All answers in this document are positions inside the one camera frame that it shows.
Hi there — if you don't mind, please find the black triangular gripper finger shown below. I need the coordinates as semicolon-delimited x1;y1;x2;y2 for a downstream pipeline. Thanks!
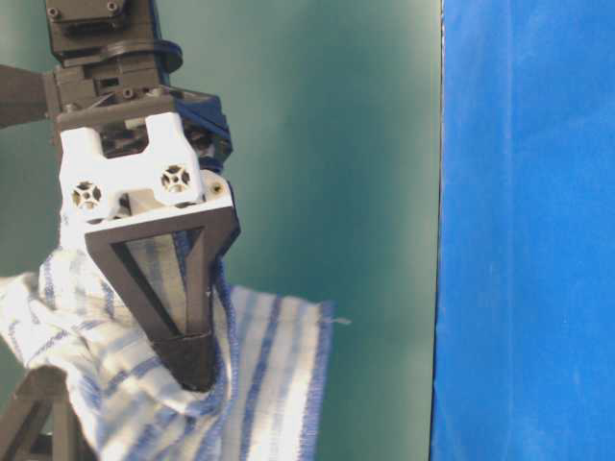
85;206;239;390

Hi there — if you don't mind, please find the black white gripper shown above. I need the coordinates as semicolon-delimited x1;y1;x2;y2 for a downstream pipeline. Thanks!
45;1;233;223

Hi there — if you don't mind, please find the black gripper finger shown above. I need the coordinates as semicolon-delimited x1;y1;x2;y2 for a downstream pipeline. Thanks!
1;366;96;461

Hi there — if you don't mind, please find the white blue striped towel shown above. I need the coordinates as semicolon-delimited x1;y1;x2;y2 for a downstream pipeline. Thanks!
1;222;333;460

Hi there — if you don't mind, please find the blue table cloth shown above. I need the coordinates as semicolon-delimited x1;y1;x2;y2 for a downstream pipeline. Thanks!
430;1;614;460

